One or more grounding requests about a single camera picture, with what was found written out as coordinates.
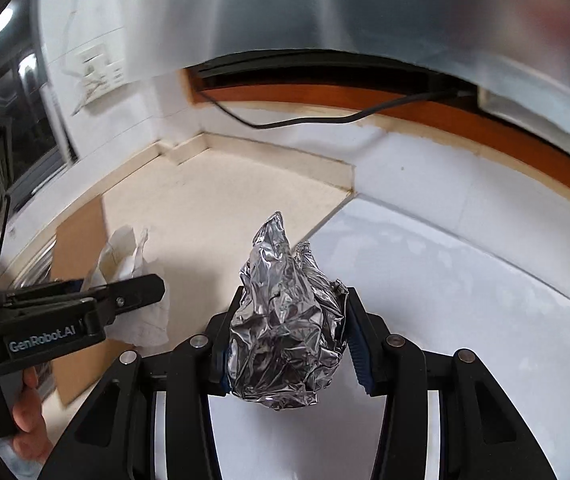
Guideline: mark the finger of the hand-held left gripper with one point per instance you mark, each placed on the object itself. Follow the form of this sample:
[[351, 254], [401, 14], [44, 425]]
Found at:
[[130, 292], [45, 292]]

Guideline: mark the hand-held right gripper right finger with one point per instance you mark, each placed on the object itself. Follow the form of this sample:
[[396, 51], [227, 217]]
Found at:
[[360, 355]]

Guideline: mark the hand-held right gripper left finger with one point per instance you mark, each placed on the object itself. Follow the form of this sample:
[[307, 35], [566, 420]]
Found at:
[[221, 377]]

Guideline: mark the white paper bag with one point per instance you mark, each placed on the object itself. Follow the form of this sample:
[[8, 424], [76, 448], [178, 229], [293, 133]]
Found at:
[[120, 260]]

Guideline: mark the foil ball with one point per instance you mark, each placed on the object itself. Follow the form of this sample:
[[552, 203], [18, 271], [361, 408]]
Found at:
[[285, 330]]

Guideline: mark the person's left hand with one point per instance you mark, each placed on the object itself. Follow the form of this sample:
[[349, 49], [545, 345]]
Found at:
[[30, 420]]

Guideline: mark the brown cardboard sheet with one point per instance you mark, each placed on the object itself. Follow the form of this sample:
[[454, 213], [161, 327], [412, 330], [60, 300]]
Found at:
[[80, 245]]

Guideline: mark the window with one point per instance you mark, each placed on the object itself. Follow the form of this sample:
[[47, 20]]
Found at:
[[30, 110]]

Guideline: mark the translucent plastic film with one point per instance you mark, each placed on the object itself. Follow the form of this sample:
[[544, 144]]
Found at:
[[365, 0]]

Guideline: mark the white wall socket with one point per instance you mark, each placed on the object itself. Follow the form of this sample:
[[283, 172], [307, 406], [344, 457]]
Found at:
[[110, 85]]

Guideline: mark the white wall switch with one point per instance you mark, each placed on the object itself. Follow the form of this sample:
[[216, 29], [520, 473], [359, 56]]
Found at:
[[94, 56]]

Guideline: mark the brown wooden frame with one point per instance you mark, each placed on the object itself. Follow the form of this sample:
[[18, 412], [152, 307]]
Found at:
[[515, 130]]

